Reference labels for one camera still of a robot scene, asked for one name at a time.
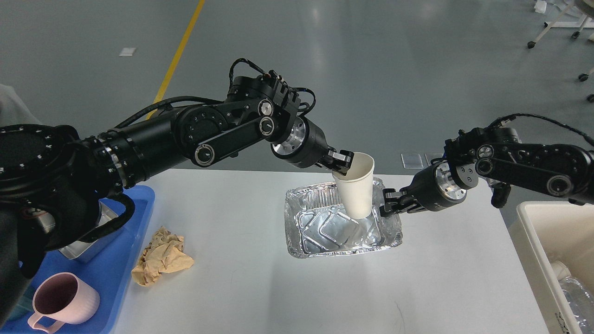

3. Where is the clear plastic bottle in bin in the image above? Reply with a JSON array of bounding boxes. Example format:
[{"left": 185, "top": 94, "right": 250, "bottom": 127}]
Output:
[{"left": 550, "top": 261, "right": 594, "bottom": 334}]

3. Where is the person's leg in grey trousers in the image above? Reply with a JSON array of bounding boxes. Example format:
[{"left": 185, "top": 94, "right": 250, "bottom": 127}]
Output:
[{"left": 0, "top": 84, "right": 42, "bottom": 127}]

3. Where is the pink ribbed mug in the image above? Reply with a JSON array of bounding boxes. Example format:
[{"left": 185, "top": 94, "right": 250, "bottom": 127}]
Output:
[{"left": 27, "top": 271, "right": 101, "bottom": 334}]

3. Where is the aluminium foil tray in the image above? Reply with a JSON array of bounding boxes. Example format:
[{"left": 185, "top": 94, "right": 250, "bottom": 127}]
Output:
[{"left": 284, "top": 177, "right": 403, "bottom": 259}]

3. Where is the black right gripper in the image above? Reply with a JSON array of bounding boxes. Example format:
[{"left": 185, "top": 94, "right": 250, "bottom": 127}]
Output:
[{"left": 380, "top": 162, "right": 467, "bottom": 218}]

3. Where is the small steel tray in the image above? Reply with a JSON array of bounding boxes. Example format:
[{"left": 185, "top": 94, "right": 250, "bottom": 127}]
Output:
[{"left": 58, "top": 200, "right": 122, "bottom": 263}]

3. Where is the clear floor plate left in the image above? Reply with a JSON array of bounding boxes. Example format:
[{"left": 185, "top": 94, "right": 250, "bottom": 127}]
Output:
[{"left": 401, "top": 153, "right": 425, "bottom": 169}]

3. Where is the white paper cup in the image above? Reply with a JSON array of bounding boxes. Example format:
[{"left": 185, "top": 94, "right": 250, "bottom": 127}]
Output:
[{"left": 332, "top": 152, "right": 374, "bottom": 219}]

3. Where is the beige waste bin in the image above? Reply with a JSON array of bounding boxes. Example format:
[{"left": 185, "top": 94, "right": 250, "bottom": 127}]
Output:
[{"left": 508, "top": 201, "right": 594, "bottom": 334}]

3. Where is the clear floor plate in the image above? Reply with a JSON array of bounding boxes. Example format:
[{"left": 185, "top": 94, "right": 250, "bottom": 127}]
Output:
[
  {"left": 424, "top": 153, "right": 443, "bottom": 166},
  {"left": 401, "top": 153, "right": 425, "bottom": 169}
]

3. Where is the blue plastic tray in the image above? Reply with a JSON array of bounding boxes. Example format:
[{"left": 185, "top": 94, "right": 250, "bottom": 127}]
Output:
[{"left": 0, "top": 184, "right": 156, "bottom": 334}]

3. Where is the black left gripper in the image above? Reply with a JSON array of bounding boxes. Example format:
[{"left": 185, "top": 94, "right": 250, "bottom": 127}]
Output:
[{"left": 271, "top": 116, "right": 354, "bottom": 176}]

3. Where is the white rolling stand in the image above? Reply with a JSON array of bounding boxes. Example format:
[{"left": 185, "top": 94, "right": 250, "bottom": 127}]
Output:
[{"left": 527, "top": 0, "right": 594, "bottom": 104}]

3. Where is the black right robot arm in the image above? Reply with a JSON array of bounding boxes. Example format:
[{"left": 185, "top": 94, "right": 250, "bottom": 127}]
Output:
[{"left": 379, "top": 114, "right": 594, "bottom": 217}]

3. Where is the brown paper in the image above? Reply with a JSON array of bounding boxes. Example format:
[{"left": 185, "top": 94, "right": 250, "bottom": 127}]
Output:
[{"left": 131, "top": 226, "right": 195, "bottom": 287}]

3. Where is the clear floor plate right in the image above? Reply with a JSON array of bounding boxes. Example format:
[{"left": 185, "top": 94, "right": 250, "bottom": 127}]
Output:
[{"left": 424, "top": 153, "right": 443, "bottom": 166}]

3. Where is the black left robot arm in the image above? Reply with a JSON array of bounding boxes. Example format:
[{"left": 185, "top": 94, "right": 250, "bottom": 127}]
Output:
[{"left": 0, "top": 58, "right": 354, "bottom": 324}]

